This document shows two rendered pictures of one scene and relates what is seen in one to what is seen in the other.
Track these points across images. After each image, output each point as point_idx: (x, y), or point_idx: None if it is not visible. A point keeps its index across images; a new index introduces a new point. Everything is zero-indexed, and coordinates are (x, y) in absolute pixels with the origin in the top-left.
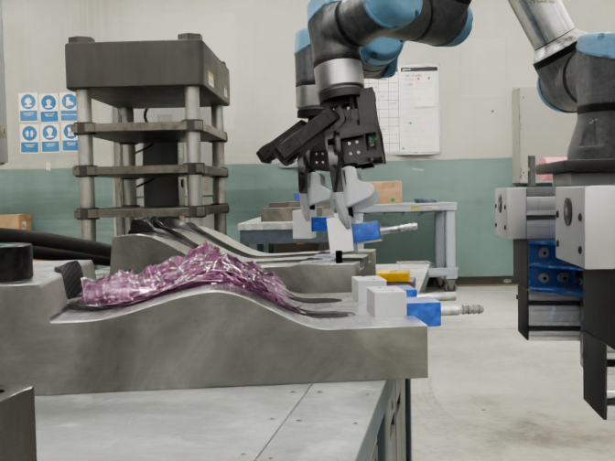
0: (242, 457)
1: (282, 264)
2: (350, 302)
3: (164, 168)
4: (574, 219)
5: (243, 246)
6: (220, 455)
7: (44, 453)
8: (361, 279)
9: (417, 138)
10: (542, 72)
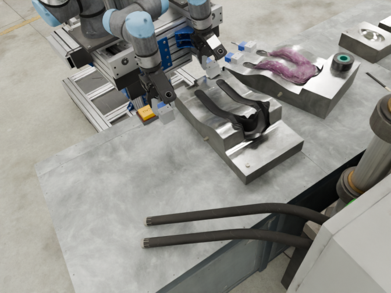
0: (308, 40)
1: (234, 81)
2: (244, 60)
3: None
4: (216, 16)
5: (205, 121)
6: (310, 42)
7: (334, 53)
8: (240, 54)
9: None
10: (66, 6)
